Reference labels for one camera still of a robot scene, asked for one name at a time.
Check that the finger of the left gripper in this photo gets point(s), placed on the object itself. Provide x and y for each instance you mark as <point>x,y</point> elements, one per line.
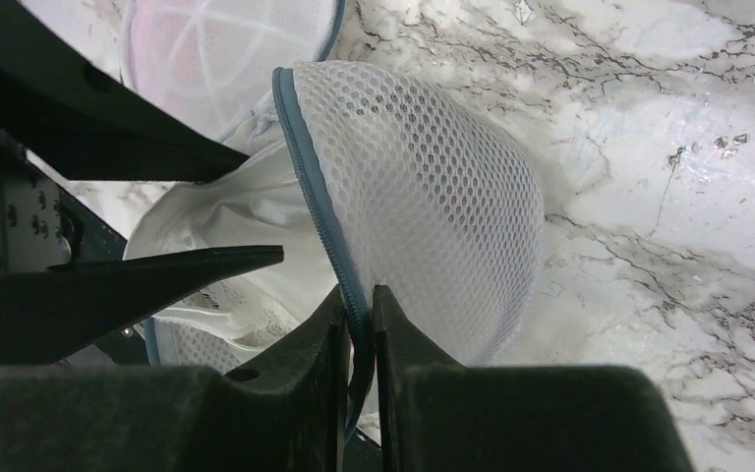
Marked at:
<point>110,293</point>
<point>86,125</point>

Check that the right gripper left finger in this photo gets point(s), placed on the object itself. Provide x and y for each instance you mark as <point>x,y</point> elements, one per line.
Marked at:
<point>282,411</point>

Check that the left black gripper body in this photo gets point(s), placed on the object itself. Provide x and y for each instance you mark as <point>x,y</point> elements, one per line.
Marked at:
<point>42,225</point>

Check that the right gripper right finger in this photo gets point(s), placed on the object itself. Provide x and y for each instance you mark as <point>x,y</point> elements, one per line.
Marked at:
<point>438,415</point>

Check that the white mesh laundry bag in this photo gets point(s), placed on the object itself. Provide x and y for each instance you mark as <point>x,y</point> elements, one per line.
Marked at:
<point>364,177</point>

